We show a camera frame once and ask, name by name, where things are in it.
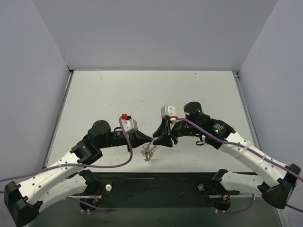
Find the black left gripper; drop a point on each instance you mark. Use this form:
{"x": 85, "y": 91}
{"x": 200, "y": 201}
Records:
{"x": 133, "y": 140}

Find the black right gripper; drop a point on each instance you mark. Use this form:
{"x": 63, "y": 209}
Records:
{"x": 169, "y": 133}

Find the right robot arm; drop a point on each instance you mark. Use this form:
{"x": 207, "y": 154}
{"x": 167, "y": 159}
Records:
{"x": 274, "y": 181}

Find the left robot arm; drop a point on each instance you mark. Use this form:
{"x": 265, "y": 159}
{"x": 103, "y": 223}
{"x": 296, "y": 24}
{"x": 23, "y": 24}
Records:
{"x": 26, "y": 199}

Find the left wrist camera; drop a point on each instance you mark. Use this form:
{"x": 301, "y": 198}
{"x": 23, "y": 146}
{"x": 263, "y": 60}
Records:
{"x": 128, "y": 124}

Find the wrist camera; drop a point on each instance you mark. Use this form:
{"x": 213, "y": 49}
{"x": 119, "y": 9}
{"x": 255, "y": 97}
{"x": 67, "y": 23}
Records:
{"x": 168, "y": 113}
{"x": 128, "y": 124}

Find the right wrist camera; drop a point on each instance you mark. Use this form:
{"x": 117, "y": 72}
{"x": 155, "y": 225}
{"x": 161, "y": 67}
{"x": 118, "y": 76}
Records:
{"x": 168, "y": 113}

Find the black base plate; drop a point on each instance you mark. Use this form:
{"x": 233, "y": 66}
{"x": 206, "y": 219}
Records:
{"x": 158, "y": 190}

